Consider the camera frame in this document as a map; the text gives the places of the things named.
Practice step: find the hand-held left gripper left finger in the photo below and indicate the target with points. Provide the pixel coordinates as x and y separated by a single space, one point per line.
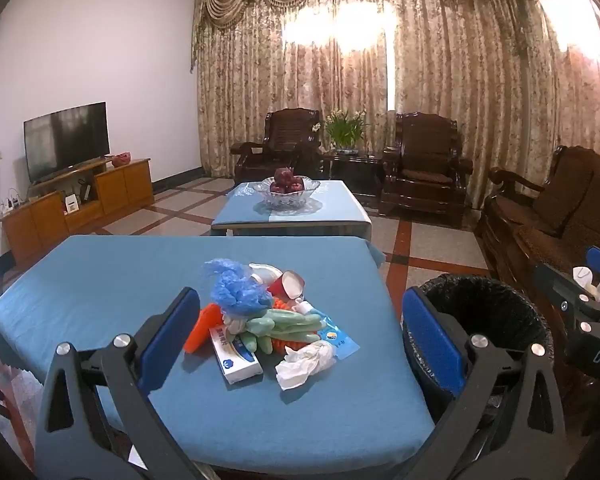
170 330

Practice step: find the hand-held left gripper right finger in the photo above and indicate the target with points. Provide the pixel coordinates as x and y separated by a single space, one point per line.
432 335

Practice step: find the trash bin with black liner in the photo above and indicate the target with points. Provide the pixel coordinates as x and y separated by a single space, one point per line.
490 305

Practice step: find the white and blue toothpaste box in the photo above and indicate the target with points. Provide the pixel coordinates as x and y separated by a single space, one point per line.
235 357

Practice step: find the blue plastic bag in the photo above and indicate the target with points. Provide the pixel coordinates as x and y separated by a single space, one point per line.
240 290

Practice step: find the blue and white plastic packet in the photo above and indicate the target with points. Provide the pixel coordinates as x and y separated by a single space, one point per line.
337 341

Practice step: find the blue tablecloth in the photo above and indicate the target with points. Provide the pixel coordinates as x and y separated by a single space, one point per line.
105 285

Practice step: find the dark wooden sofa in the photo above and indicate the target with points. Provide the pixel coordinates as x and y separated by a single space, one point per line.
550 200

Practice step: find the light green glove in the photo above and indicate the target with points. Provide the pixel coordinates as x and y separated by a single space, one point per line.
285 325

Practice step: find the red paper cup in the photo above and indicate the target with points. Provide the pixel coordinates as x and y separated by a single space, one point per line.
280 287

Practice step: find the crumpled white tissue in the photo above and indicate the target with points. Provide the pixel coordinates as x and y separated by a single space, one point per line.
300 365

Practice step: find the wooden television cabinet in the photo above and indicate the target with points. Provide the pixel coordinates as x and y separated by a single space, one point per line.
125 185

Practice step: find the white box in cabinet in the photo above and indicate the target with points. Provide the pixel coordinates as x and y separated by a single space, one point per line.
72 204

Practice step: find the blue coffee table cloth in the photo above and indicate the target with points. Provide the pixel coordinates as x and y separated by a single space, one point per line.
330 205

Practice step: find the glass fruit bowl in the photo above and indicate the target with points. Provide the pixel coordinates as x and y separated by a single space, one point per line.
285 202

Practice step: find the small red basket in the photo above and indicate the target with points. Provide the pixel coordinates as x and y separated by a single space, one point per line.
121 159

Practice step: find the red apple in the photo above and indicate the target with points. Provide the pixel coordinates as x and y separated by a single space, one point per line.
277 187
296 186
283 175

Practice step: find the dark wooden side table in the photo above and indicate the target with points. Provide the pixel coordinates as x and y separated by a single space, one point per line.
352 167

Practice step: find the cushioned dark wooden armchair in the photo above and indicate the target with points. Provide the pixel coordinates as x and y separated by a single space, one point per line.
425 145

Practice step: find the white power strip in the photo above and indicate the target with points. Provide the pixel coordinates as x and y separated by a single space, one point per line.
12 204

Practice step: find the flat screen television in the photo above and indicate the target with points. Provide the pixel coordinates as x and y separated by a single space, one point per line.
65 140

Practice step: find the potted green plant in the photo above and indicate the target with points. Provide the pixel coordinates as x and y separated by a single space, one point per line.
345 130

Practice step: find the patterned beige curtains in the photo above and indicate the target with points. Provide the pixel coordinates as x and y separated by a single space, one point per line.
455 85

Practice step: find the slatted dark wooden armchair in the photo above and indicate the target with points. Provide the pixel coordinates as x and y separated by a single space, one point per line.
285 130

